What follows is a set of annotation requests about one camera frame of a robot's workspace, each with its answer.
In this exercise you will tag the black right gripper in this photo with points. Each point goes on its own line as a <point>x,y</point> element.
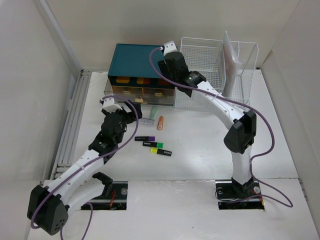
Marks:
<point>163,68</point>

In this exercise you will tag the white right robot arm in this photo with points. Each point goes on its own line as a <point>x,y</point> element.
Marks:
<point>241,125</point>

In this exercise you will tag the clear acrylic file holder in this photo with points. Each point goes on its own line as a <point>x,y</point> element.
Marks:
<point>247,53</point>

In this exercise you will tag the clear mesh zipper pouch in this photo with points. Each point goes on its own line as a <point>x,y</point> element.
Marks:
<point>232,66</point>

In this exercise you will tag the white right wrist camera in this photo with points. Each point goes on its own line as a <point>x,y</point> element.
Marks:
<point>169,47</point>

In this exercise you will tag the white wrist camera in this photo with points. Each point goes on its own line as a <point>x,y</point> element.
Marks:
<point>109,104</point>
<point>169,47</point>

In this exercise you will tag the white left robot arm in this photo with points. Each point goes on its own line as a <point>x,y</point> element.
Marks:
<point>50,206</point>

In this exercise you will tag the purple cap black highlighter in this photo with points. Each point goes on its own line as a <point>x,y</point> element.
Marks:
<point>144,138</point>

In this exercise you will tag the green cap black highlighter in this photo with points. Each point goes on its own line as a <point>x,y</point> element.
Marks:
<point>153,144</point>

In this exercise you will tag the aluminium rail frame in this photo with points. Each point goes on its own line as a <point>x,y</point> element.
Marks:
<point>75,109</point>

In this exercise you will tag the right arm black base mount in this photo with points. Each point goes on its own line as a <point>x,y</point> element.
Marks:
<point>234,196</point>

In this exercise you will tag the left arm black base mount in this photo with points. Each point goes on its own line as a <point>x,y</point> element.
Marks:
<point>114,195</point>

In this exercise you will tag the teal desktop drawer cabinet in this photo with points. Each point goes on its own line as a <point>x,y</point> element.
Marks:
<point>131,75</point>

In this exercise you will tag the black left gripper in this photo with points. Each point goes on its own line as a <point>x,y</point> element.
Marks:
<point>131,116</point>

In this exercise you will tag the yellow cap black highlighter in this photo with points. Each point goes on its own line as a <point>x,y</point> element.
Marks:
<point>160,151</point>

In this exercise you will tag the clear staples box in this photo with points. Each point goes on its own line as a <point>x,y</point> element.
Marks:
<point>147,121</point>

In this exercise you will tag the white wire mesh file tray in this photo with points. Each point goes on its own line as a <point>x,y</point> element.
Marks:
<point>205,56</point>

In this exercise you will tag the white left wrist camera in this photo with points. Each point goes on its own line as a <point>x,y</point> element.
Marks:
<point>109,104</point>

